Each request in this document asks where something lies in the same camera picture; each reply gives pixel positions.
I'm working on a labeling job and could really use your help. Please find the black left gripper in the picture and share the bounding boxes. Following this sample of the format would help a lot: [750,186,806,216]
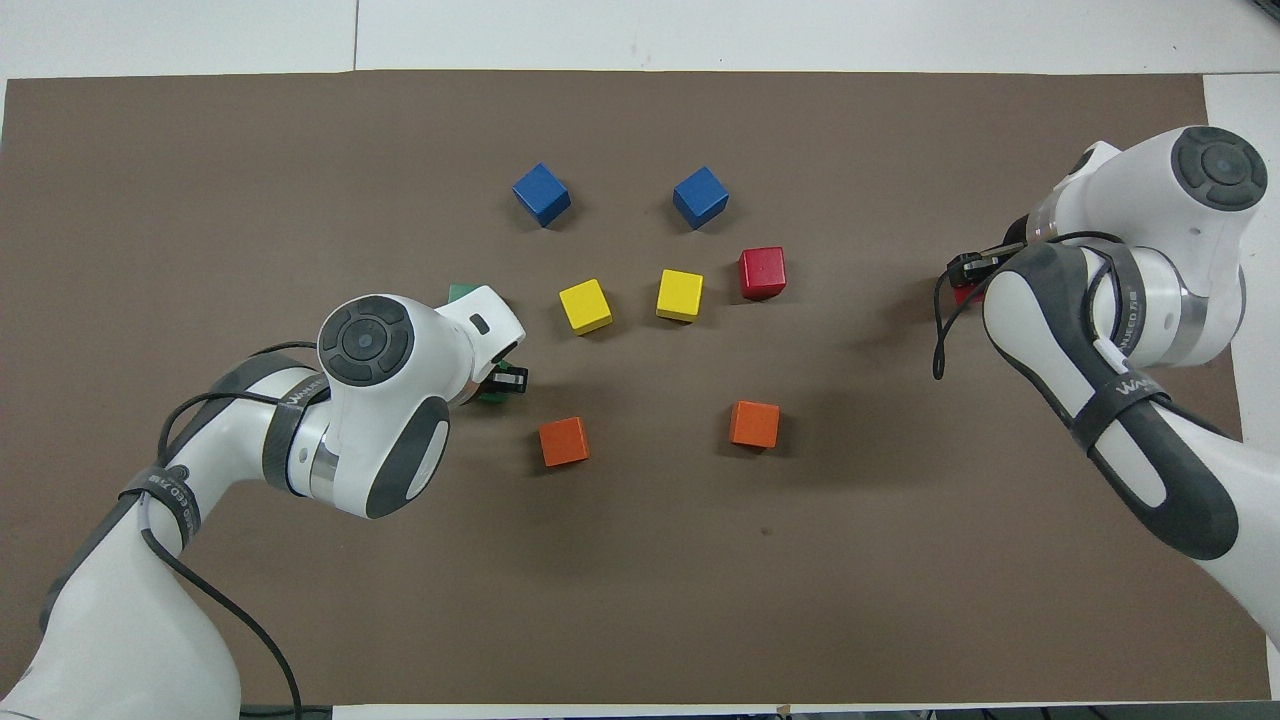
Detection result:
[462,366,529,404]

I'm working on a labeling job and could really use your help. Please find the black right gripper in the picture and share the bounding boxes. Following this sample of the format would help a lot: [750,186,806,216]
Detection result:
[947,240,1031,289]

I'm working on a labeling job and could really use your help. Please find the orange wooden cube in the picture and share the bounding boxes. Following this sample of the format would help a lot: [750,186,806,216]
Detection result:
[729,401,781,449]
[538,417,591,468]

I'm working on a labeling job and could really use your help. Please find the yellow wooden cube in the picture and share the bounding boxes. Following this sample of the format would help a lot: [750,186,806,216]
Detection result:
[558,279,614,336]
[656,269,705,324]

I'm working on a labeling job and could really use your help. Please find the blue wooden cube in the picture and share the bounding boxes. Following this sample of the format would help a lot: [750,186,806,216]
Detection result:
[512,163,572,228]
[672,166,730,231]

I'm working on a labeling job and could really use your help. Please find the brown paper table mat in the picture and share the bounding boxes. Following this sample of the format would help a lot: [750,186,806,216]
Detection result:
[0,70,1273,709]

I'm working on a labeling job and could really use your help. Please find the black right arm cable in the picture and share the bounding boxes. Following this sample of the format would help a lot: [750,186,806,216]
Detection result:
[931,232,1241,441]

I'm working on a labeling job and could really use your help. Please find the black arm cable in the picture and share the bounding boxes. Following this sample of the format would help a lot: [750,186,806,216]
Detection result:
[931,232,1241,441]
[140,340,331,720]

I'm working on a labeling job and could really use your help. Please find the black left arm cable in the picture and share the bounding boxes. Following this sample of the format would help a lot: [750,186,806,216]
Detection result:
[140,340,331,720]

